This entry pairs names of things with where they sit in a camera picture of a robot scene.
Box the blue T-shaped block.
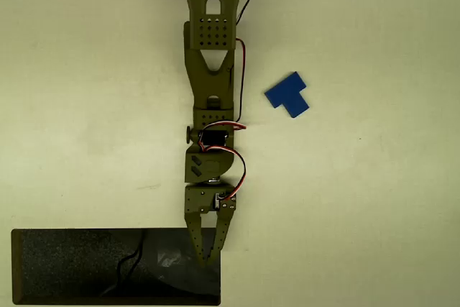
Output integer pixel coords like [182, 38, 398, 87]
[264, 71, 311, 120]

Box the black rectangular tray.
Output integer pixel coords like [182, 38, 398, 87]
[10, 227, 221, 306]

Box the red white black servo cable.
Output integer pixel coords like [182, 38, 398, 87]
[198, 122, 248, 202]

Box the red and black arm cable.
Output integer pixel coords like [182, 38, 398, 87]
[235, 0, 266, 132]

